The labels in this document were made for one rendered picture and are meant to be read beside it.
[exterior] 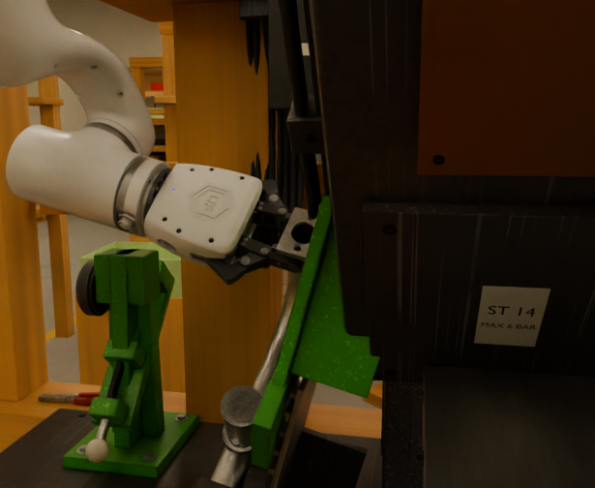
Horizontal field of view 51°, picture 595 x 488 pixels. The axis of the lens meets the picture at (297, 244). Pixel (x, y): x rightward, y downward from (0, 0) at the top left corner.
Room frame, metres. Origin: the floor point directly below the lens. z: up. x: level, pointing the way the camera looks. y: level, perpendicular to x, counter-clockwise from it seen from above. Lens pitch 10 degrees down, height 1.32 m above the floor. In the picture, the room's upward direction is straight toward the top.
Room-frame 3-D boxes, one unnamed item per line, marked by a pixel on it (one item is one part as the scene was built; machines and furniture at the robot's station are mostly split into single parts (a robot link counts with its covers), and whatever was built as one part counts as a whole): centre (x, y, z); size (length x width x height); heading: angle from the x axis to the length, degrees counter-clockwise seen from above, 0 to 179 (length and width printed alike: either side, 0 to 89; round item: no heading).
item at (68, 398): (0.97, 0.35, 0.89); 0.16 x 0.05 x 0.01; 87
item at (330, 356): (0.55, -0.04, 1.17); 0.13 x 0.12 x 0.20; 79
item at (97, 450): (0.71, 0.24, 0.96); 0.06 x 0.03 x 0.06; 169
